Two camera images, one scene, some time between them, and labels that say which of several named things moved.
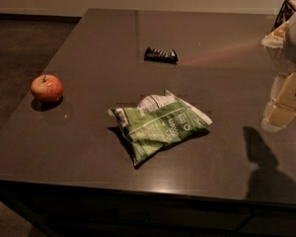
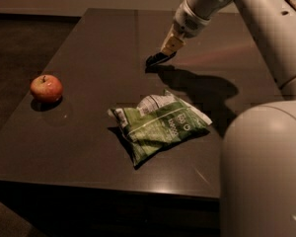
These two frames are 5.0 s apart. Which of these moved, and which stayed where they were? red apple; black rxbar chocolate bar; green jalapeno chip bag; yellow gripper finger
Moved: yellow gripper finger; black rxbar chocolate bar
Stayed: red apple; green jalapeno chip bag
